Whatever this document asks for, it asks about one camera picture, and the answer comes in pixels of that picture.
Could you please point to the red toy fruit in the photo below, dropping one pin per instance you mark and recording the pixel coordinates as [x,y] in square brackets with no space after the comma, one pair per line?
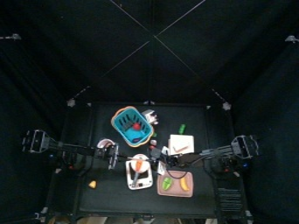
[137,126]

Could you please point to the pink tray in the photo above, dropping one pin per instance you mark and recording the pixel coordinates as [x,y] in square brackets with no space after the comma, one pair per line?
[175,191]

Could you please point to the white grey toy appliance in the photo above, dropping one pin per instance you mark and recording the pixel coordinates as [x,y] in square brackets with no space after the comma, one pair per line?
[150,116]

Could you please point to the yellow toy banana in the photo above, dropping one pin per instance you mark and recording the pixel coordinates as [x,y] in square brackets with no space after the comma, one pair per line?
[185,184]

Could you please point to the green toy leaf vegetable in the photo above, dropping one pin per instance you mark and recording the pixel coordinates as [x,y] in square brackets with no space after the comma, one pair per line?
[166,184]

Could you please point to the white round plate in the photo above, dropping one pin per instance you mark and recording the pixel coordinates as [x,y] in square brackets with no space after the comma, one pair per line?
[146,166]

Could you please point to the teal basket orange rim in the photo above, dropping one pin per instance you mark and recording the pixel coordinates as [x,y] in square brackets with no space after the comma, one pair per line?
[123,124]

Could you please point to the orange toy carrot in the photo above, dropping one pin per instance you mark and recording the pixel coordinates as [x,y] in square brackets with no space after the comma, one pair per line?
[139,165]

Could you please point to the small white red toy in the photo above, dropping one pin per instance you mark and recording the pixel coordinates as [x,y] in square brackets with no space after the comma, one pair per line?
[154,142]

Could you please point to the red toy chili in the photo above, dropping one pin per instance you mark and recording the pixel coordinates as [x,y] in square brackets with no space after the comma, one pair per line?
[151,147]

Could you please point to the small yellow toy piece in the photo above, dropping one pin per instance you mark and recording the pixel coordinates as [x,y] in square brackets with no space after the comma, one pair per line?
[93,184]

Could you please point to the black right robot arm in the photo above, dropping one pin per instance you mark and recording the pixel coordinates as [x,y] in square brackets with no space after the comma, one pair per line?
[222,151]

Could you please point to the grey frame bracket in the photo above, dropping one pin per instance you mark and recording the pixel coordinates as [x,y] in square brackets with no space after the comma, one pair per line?
[292,38]
[15,37]
[71,102]
[149,102]
[226,105]

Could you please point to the white box orange mark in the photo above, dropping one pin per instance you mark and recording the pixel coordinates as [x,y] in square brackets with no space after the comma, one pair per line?
[182,144]

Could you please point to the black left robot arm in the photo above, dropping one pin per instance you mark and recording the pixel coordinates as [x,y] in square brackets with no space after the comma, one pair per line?
[74,147]

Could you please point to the white cutting board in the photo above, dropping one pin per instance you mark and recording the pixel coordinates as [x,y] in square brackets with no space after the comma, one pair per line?
[145,182]

